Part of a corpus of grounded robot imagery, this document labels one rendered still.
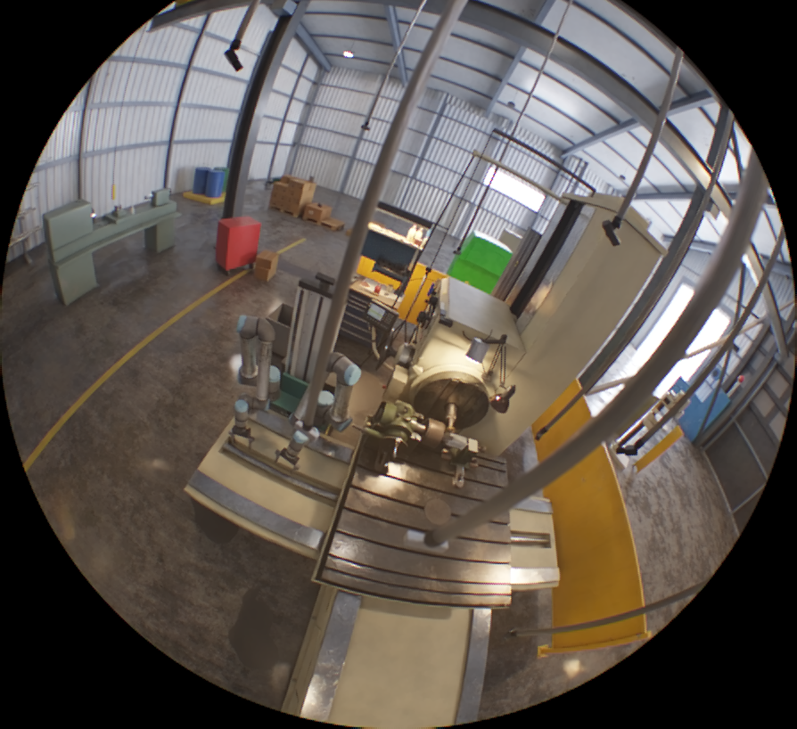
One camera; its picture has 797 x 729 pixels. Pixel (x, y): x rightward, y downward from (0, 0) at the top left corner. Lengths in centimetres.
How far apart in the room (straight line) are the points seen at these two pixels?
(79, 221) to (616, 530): 772
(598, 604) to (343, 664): 225
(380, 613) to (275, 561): 99
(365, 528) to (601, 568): 238
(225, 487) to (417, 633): 164
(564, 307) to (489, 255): 412
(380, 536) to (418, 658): 107
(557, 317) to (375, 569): 188
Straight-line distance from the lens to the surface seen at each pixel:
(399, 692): 237
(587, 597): 338
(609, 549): 324
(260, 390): 198
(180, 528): 284
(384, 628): 221
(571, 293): 185
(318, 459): 219
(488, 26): 489
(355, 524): 176
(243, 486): 208
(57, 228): 529
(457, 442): 202
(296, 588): 266
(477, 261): 584
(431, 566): 186
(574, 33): 945
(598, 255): 185
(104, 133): 955
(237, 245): 523
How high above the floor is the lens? 266
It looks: 32 degrees down
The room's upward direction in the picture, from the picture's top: 24 degrees clockwise
